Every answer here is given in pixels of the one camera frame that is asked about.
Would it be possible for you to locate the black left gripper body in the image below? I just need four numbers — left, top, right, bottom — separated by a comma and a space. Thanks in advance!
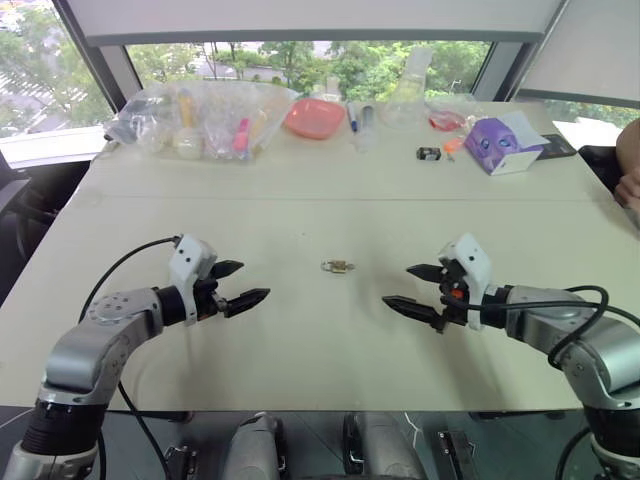
191, 261, 232, 322

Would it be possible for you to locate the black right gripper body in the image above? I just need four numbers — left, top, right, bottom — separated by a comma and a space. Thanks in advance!
433, 259, 474, 335

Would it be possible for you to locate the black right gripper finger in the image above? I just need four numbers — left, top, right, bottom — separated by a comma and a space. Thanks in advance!
405, 263, 444, 285
381, 294, 445, 327

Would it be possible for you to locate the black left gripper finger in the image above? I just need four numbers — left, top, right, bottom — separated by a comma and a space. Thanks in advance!
222, 287, 272, 320
214, 259, 246, 281

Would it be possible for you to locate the person's bare hand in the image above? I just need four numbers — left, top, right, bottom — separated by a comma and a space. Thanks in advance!
614, 171, 640, 209

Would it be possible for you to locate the pink stick item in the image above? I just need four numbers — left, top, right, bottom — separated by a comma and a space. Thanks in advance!
231, 117, 251, 152

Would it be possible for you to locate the grey rounded robot leg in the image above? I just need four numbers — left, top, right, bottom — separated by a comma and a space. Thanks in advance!
341, 411, 427, 480
225, 411, 287, 480

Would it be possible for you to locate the purple and white box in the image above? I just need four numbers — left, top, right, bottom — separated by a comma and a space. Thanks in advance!
463, 110, 552, 178

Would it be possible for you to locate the large clear plastic bag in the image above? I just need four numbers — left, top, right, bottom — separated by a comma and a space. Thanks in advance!
103, 78, 297, 162

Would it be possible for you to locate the red item in clear bag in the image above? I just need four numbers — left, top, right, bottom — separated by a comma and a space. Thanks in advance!
426, 96, 477, 134

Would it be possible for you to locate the yellow tube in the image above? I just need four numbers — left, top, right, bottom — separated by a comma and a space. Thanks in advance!
176, 88, 196, 129

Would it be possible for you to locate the clear glass flask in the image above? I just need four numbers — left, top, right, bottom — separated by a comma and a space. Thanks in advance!
380, 46, 435, 130

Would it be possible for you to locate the pink plastic bowl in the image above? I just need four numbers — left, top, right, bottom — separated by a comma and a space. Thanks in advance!
284, 97, 347, 141

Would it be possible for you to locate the black item in clear bag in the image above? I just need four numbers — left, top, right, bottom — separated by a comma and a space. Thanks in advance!
105, 96, 167, 145

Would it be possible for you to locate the flat black phone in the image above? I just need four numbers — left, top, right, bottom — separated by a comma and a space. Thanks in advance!
536, 133, 579, 162

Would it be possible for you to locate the white roller blind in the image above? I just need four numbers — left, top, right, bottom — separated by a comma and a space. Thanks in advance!
513, 0, 640, 110
68, 0, 572, 49

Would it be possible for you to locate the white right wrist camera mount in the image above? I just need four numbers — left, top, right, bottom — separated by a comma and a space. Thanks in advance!
437, 231, 500, 333

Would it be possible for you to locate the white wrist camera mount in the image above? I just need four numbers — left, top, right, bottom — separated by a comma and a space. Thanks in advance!
437, 231, 500, 333
167, 232, 220, 328

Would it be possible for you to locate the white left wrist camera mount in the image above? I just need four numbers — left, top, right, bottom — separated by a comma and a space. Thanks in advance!
167, 232, 220, 328

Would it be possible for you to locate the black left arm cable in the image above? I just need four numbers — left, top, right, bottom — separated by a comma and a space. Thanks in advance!
78, 235, 171, 480

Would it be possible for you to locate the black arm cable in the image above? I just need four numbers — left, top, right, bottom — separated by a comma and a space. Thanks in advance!
464, 285, 640, 372
78, 235, 171, 480

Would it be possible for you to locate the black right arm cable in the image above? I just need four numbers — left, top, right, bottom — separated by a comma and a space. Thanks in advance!
464, 285, 640, 372

